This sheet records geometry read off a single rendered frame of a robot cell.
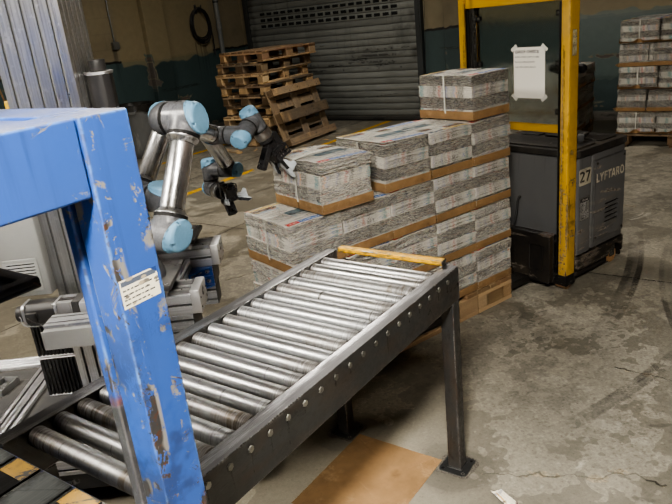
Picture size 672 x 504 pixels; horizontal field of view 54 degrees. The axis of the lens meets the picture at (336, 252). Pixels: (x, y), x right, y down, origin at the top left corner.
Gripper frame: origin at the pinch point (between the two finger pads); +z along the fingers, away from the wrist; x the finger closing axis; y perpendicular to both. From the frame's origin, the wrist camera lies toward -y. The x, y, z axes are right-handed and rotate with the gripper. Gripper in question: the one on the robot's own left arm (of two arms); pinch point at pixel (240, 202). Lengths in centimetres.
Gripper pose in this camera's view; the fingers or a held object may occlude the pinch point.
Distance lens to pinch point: 312.8
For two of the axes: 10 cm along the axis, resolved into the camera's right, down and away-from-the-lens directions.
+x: 8.1, -2.8, 5.2
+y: -1.0, -9.4, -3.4
